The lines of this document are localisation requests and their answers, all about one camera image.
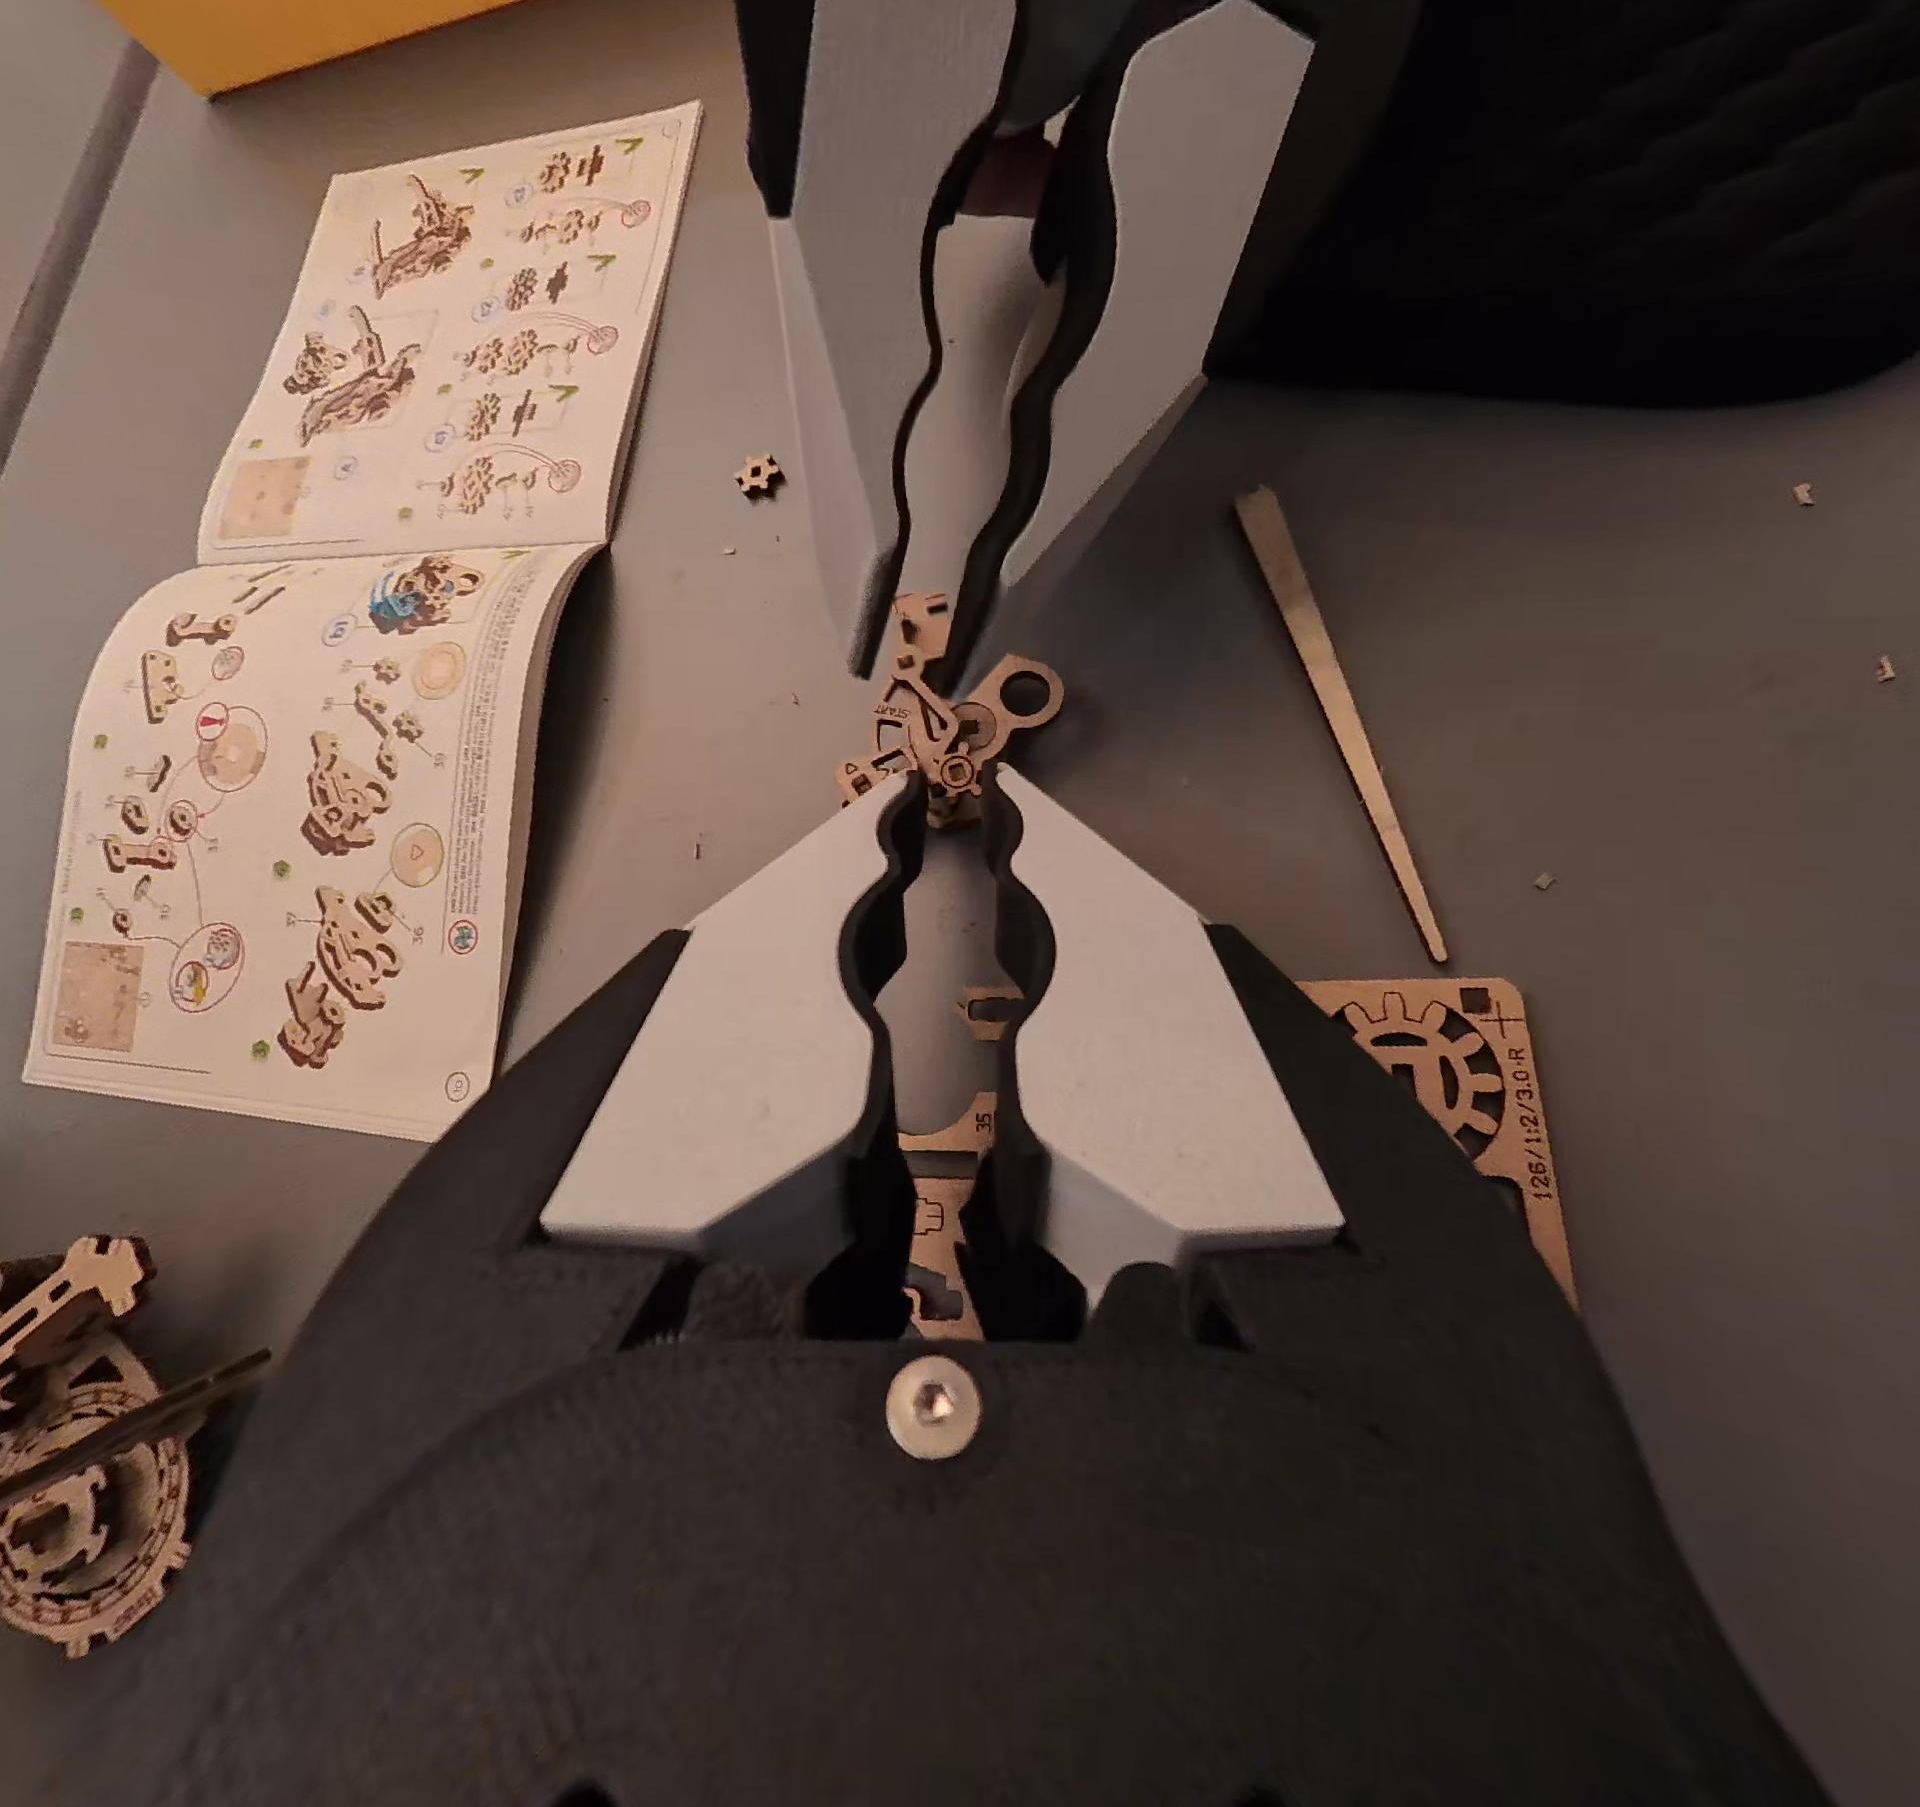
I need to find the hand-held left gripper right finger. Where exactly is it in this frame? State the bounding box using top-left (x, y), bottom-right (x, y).
top-left (984, 764), bottom-right (1348, 1340)

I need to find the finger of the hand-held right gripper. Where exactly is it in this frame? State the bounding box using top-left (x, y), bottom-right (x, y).
top-left (768, 0), bottom-right (1025, 679)
top-left (960, 0), bottom-right (1323, 613)

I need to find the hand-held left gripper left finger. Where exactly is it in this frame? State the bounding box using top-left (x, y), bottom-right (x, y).
top-left (539, 770), bottom-right (921, 1340)

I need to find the small wooden gear assembly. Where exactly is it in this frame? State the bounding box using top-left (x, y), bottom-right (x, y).
top-left (831, 590), bottom-right (1071, 828)

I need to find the partly built wooden model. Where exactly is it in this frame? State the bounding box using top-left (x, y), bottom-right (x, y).
top-left (0, 1233), bottom-right (275, 1662)

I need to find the person's right hand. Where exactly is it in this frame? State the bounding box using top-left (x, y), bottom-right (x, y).
top-left (972, 127), bottom-right (1053, 223)

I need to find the laser-cut wooden sheet with gear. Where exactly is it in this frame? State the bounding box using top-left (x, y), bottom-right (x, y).
top-left (899, 973), bottom-right (1588, 1347)

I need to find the thin wooden stick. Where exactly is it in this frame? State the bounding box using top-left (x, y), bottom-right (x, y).
top-left (1232, 482), bottom-right (1453, 968)

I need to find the black quilted pad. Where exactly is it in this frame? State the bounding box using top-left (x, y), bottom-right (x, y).
top-left (1212, 0), bottom-right (1920, 408)

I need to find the open instruction booklet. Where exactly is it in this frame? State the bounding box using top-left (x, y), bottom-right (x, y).
top-left (19, 96), bottom-right (709, 1144)

